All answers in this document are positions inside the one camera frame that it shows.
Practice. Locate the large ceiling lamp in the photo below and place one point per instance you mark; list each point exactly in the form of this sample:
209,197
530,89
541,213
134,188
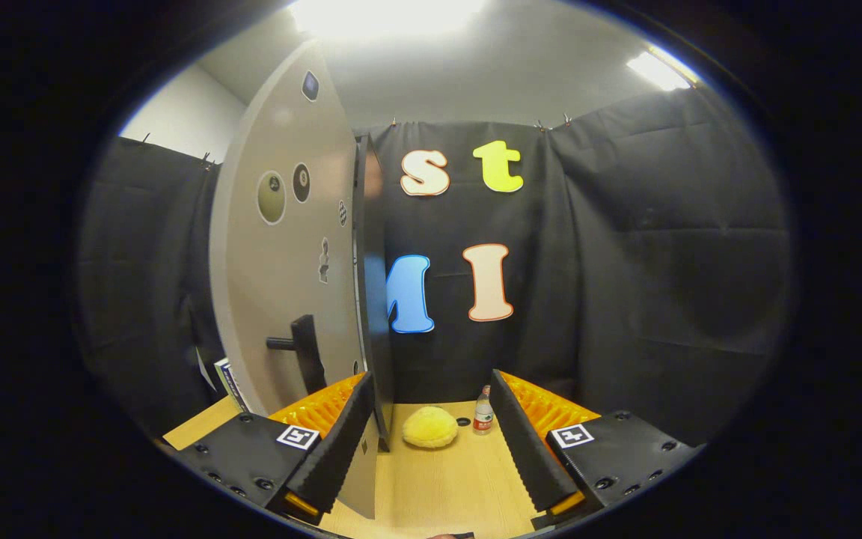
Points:
386,15

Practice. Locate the small red label bottle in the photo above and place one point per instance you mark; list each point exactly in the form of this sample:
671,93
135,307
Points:
483,415

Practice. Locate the long ceiling lamp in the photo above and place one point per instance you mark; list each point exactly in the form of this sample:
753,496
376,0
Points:
659,71

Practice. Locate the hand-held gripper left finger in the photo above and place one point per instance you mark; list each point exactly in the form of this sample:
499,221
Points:
337,442

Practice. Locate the yellow plush toy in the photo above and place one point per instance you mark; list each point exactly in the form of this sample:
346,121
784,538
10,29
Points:
431,428

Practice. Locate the blue spine book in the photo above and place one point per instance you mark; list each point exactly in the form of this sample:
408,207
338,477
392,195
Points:
233,385

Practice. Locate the black backdrop cloth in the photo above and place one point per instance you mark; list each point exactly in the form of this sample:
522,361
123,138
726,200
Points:
663,262

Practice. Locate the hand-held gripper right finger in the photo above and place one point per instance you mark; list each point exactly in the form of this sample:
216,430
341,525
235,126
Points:
524,449

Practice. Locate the dark grey shoe cabinet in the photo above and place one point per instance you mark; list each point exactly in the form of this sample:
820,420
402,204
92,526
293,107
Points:
373,299

